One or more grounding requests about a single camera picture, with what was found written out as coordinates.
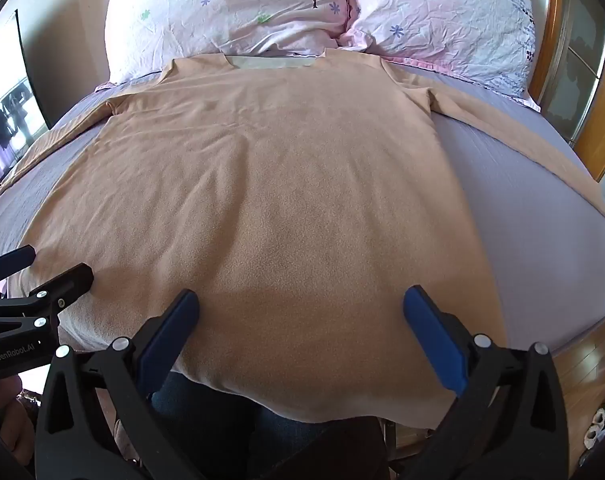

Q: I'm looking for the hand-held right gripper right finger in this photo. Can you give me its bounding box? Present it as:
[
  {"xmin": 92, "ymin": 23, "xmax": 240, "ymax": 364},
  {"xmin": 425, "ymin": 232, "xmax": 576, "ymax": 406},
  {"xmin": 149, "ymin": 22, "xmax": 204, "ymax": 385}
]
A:
[{"xmin": 401, "ymin": 285, "xmax": 569, "ymax": 480}]

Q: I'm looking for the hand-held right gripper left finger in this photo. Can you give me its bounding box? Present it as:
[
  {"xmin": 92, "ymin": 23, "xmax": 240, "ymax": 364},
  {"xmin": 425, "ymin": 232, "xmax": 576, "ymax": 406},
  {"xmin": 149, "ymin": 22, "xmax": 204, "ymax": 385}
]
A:
[{"xmin": 34, "ymin": 288, "xmax": 200, "ymax": 480}]

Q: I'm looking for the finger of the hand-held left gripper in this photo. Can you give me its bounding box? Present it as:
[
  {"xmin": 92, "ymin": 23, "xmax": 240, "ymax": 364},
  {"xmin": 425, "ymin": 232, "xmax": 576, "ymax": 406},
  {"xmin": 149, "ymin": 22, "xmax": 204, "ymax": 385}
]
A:
[
  {"xmin": 29, "ymin": 262, "xmax": 94, "ymax": 322},
  {"xmin": 0, "ymin": 244, "xmax": 36, "ymax": 287}
]

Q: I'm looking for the tan long-sleeve shirt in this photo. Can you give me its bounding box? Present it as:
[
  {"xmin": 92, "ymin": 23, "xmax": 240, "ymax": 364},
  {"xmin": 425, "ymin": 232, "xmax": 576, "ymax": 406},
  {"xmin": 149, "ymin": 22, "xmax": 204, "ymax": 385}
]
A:
[{"xmin": 0, "ymin": 48, "xmax": 605, "ymax": 430}]

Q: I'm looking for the person's left hand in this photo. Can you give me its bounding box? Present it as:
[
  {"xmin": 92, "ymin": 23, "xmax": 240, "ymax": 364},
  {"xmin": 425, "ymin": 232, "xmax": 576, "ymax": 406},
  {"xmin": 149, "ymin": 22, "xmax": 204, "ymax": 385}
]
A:
[{"xmin": 0, "ymin": 374, "xmax": 36, "ymax": 467}]

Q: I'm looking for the black framed screen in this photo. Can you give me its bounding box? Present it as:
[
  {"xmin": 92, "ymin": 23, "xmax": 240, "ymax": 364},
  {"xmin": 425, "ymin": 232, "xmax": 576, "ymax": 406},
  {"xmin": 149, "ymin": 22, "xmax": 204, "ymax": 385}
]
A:
[{"xmin": 0, "ymin": 9, "xmax": 52, "ymax": 182}]

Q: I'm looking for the lavender bed sheet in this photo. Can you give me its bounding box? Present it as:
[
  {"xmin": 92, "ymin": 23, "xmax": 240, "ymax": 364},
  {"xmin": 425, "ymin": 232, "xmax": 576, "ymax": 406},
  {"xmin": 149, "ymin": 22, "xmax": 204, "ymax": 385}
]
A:
[{"xmin": 0, "ymin": 52, "xmax": 605, "ymax": 361}]

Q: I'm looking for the wooden headboard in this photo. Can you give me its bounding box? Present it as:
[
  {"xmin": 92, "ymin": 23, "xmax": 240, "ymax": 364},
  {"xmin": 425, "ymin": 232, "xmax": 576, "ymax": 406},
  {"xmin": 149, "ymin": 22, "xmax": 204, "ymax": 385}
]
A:
[{"xmin": 526, "ymin": 0, "xmax": 605, "ymax": 183}]

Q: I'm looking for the floral pillow with tree print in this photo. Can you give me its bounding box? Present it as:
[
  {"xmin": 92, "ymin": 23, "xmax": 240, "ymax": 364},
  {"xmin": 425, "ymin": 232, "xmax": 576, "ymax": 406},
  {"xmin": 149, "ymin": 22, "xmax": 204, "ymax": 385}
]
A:
[{"xmin": 104, "ymin": 0, "xmax": 355, "ymax": 86}]

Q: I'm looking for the pink floral pillow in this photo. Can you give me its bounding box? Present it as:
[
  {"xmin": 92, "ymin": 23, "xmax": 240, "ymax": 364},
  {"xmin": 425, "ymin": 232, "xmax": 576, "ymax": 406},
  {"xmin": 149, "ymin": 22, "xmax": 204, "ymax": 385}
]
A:
[{"xmin": 338, "ymin": 0, "xmax": 542, "ymax": 111}]

